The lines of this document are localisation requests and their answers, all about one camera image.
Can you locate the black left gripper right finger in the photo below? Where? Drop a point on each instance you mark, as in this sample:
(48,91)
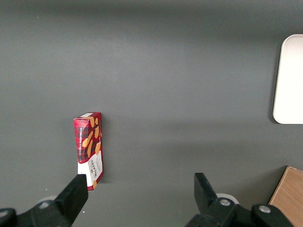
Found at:
(208,196)

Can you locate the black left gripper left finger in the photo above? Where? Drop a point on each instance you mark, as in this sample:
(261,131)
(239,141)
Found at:
(68,198)

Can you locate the cream rectangular tray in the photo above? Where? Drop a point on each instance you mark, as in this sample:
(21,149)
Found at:
(290,80)

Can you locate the red shortbread biscuit box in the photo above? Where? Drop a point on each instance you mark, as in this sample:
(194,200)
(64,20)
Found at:
(88,142)

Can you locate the wooden drawer cabinet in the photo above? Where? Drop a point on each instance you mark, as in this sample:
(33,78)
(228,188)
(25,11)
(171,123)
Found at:
(290,201)

